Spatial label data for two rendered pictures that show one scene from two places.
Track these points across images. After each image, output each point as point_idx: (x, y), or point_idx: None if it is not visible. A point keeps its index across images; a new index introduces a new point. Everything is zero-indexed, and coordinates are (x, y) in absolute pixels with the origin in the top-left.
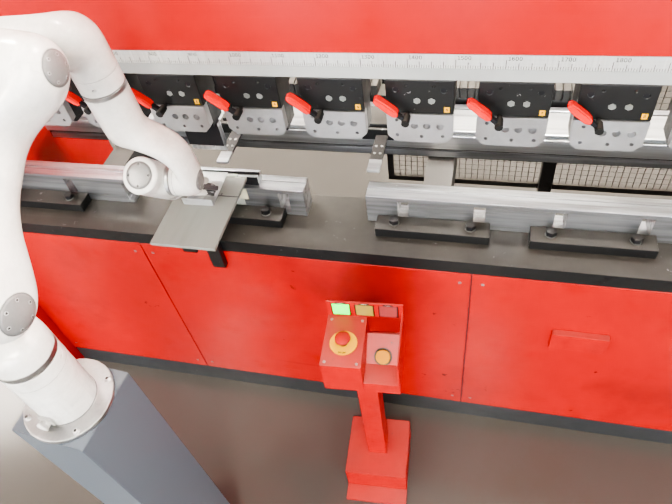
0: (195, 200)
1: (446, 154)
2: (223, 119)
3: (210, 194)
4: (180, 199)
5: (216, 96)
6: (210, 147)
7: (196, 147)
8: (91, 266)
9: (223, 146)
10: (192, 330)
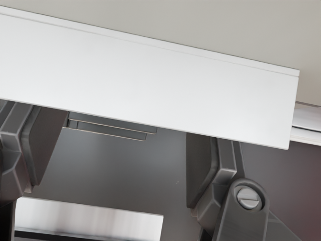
0: (147, 105)
1: None
2: (144, 136)
3: (18, 104)
4: (315, 90)
5: None
6: (88, 216)
7: (149, 220)
8: None
9: (26, 217)
10: None
